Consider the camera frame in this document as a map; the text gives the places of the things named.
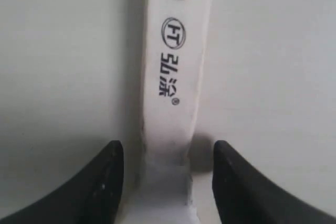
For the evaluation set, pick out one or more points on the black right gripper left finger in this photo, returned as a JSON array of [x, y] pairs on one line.
[[92, 196]]

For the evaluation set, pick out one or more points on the white wooden paintbrush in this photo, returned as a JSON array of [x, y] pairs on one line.
[[174, 47]]

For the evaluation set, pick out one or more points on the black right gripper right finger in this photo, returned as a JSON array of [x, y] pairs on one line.
[[244, 195]]

